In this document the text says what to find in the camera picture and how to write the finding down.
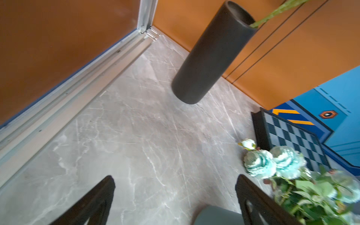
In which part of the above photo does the left aluminium corner post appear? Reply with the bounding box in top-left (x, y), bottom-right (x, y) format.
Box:
top-left (137, 0), bottom-right (158, 33)

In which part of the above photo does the teal ceramic vase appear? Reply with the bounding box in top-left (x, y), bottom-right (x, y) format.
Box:
top-left (193, 205), bottom-right (245, 225)

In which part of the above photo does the large peach bloom stem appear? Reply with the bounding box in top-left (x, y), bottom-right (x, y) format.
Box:
top-left (250, 0), bottom-right (309, 28)

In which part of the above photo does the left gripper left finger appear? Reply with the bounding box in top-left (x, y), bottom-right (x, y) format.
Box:
top-left (51, 175), bottom-right (115, 225)

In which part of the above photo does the bunch of pink flowers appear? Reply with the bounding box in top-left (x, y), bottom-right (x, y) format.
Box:
top-left (239, 139), bottom-right (360, 225)

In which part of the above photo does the black white chessboard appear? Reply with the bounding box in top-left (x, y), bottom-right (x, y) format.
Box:
top-left (251, 108), bottom-right (332, 172)

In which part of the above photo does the black cylindrical vase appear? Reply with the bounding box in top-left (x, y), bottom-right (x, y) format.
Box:
top-left (172, 1), bottom-right (257, 105)

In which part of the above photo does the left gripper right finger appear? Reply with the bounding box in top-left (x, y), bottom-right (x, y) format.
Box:
top-left (235, 174), bottom-right (300, 225)

